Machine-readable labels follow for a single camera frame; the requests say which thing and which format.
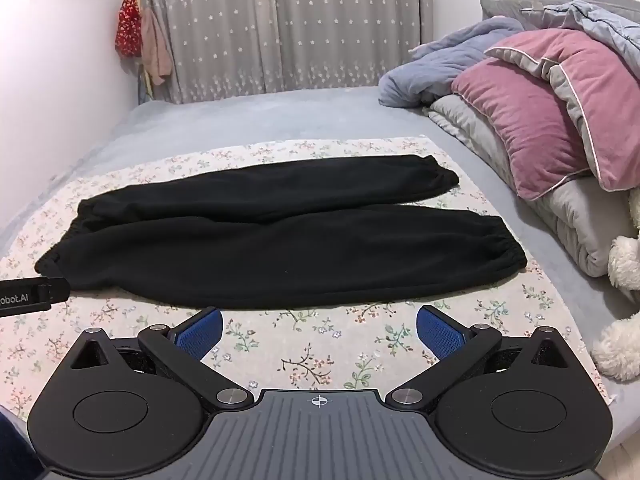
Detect light blue bed sheet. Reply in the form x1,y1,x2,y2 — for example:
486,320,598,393
0,84,640,441

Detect floral white cloth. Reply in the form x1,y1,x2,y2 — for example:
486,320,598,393
1,138,600,417

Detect grey headboard cushion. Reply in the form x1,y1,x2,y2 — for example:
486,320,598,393
480,0,626,18

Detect pink hanging garment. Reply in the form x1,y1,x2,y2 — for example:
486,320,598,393
142,8,172,86

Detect black pants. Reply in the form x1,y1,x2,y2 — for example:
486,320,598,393
35,155,527,310

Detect white plush toy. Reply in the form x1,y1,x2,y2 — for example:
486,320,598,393
590,233,640,385

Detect grey patterned curtain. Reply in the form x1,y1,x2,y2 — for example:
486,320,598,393
142,0,433,104

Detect yellow stick by wall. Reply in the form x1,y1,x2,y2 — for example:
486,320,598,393
137,0,154,100

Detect blue grey blanket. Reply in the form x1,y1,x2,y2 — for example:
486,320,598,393
378,16,524,108

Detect red hanging bag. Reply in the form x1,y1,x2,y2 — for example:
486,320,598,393
114,0,142,58

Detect light blue duvet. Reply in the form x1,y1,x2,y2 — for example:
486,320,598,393
521,0,639,81

